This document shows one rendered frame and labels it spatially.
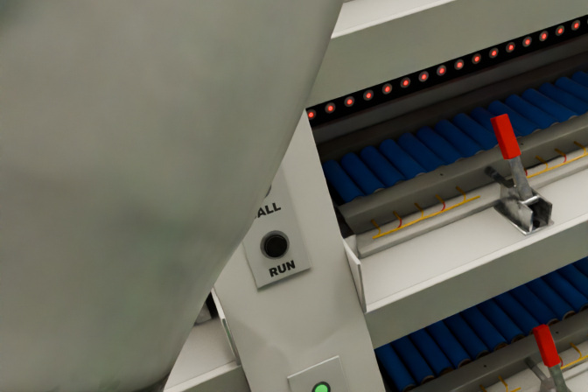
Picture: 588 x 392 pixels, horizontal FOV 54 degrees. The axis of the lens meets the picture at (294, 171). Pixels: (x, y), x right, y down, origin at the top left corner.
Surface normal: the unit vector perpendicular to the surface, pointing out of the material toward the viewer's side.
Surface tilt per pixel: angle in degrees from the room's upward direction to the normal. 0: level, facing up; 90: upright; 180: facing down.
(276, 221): 90
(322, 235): 90
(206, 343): 21
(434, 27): 111
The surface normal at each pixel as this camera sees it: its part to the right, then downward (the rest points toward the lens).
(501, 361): -0.16, -0.80
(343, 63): 0.35, 0.50
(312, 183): 0.27, 0.18
